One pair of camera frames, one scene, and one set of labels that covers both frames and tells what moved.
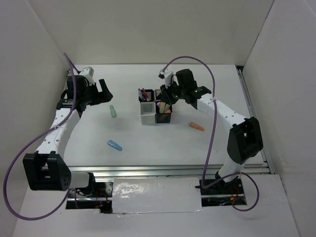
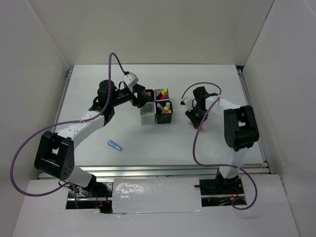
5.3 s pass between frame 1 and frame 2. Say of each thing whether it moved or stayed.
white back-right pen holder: stayed
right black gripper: moved
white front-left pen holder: stayed
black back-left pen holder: stayed
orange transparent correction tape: stayed
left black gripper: moved
